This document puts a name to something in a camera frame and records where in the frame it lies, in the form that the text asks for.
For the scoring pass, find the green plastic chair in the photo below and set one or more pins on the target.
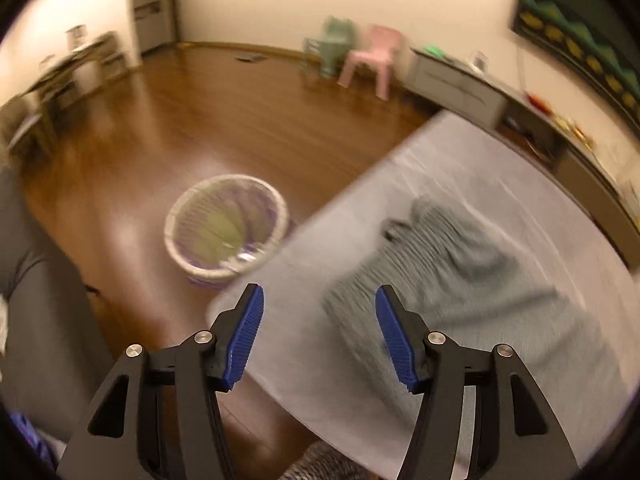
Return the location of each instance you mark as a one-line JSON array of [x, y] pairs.
[[336, 39]]

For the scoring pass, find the white wardrobe door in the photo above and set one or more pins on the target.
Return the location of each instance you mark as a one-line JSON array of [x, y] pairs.
[[154, 24]]

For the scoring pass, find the grey sofa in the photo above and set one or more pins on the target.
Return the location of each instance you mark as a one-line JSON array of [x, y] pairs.
[[55, 356]]

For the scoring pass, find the long low TV cabinet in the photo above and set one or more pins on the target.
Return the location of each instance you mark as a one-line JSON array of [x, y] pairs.
[[489, 104]]

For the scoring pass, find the grey sweatpants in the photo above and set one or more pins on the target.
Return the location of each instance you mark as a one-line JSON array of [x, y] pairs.
[[470, 283]]

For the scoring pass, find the wooden side desk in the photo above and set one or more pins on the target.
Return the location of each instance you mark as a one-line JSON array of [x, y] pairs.
[[28, 117]]

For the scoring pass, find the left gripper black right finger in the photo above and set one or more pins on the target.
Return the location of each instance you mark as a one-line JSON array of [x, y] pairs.
[[516, 435]]

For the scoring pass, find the dark framed wall picture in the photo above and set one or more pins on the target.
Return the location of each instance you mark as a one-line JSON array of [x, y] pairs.
[[589, 38]]

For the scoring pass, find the grey bed sheet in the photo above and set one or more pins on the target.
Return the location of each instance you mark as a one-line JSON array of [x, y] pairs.
[[300, 357]]

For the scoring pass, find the white woven laundry basket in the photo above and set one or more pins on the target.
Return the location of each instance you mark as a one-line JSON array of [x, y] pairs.
[[225, 226]]

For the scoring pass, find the pink plastic chair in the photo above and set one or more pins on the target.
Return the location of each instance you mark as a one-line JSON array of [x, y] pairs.
[[384, 44]]

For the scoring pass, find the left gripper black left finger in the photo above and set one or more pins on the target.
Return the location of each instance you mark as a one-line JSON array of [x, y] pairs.
[[156, 414]]

